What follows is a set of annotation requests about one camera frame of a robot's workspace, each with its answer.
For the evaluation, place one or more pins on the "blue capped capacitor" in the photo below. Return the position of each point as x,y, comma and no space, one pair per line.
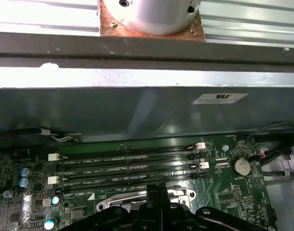
24,172
24,182

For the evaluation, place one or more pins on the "silver coin battery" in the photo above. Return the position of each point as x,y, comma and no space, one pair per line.
242,167

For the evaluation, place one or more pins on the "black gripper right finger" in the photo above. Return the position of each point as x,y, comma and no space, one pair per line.
164,195

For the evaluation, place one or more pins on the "green motherboard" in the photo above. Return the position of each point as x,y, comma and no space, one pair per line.
221,204

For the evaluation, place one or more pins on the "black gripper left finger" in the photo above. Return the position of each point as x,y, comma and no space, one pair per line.
153,195

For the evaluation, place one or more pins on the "CPU socket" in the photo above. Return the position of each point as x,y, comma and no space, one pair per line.
106,200

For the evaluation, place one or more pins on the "black silver PC case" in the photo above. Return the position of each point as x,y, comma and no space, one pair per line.
89,108

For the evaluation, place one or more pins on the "small silver capacitor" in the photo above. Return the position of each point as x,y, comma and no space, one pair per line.
55,199

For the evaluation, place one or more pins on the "black RAM slot white clips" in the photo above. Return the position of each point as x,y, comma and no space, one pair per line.
137,174
137,152

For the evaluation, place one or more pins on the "square brown base plate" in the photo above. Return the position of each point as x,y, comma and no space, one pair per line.
106,32

